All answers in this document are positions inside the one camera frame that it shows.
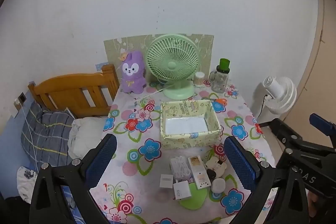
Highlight grey plaid blanket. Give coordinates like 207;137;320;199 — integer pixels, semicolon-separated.
22;102;75;169

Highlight white adapter box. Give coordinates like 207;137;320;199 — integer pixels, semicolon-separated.
173;181;193;200

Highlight white crumpled bedsheet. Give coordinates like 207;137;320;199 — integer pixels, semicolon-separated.
68;117;109;159

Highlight white patterned cloth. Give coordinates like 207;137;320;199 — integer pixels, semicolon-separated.
17;166;40;202

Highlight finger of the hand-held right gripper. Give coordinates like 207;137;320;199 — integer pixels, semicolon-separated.
309;113;336;147
259;118;336;155

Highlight white charger cable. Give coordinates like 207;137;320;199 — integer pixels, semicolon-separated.
14;99;40;173

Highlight wooden bed headboard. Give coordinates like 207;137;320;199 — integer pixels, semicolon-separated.
28;64;120;117

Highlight yellow patterned storage box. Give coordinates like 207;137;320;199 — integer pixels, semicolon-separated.
160;99;221;149

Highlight white floor fan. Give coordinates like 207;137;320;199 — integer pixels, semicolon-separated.
262;76;297;112

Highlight white round disc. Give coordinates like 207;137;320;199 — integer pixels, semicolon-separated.
211;178;227;194

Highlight small white charger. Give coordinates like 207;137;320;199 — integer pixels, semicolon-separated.
160;174;174;189

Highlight orange-handled scissors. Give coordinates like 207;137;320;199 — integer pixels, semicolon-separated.
201;97;228;104

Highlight floral tablecloth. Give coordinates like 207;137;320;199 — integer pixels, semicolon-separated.
88;74;279;224

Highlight black fan cable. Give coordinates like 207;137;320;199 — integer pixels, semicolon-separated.
256;94;268;119

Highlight purple plush toy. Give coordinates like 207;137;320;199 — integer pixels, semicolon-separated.
119;50;146;94

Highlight green desk fan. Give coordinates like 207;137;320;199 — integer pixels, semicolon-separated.
145;34;200;99

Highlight glass mug jar green lid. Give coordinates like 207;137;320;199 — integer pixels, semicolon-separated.
209;58;231;93

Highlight person's right hand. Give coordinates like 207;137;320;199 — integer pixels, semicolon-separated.
307;191;319;217

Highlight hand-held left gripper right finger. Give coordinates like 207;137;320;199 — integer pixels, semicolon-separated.
224;135;310;224

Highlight beige wooden door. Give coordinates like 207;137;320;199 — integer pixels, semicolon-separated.
285;0;336;135

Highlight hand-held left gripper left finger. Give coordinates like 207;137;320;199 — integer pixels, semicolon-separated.
29;133;118;224

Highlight white fan cable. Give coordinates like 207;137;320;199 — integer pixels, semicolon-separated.
134;82;174;101

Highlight clear cotton swab jar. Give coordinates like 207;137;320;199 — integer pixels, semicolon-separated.
194;72;205;87

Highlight dark cloth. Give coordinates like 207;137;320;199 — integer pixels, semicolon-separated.
0;194;32;224

